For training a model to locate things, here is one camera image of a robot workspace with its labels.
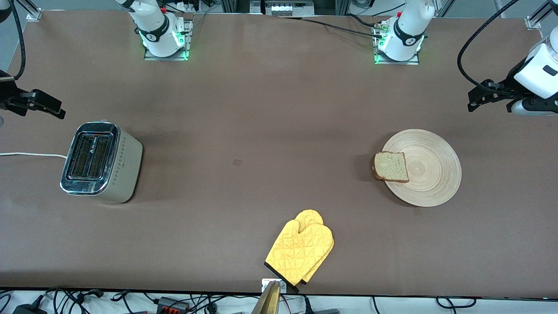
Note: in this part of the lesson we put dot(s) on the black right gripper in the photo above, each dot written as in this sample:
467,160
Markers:
8,93

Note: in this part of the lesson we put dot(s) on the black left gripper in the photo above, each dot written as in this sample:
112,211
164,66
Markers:
509,84

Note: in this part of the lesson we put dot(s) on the round wooden plate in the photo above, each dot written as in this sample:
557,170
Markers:
431,170

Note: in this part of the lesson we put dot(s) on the slice of bread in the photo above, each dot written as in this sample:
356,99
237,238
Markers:
391,166

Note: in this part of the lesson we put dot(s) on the silver two-slot toaster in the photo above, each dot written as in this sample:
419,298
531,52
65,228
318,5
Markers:
126,170

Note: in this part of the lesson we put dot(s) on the black power adapter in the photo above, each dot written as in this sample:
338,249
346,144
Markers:
26,310

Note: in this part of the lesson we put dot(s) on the yellow quilted oven mitt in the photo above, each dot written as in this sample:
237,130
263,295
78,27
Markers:
310,216
298,253

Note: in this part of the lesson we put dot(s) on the white power strip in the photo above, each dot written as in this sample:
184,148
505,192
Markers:
283,8

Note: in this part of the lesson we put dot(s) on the red and black adapter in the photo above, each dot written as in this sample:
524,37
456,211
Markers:
172,304

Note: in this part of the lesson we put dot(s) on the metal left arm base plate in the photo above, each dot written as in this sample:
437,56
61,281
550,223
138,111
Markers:
414,62

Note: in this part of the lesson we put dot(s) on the aluminium corner bracket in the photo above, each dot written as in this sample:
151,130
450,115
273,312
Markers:
34,16
532,22

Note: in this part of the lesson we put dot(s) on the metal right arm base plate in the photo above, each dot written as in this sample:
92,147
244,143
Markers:
190,43

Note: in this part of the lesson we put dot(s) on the white table edge bracket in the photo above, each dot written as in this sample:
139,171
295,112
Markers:
264,285

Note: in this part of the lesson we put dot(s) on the gold camera stand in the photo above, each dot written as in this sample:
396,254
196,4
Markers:
269,301

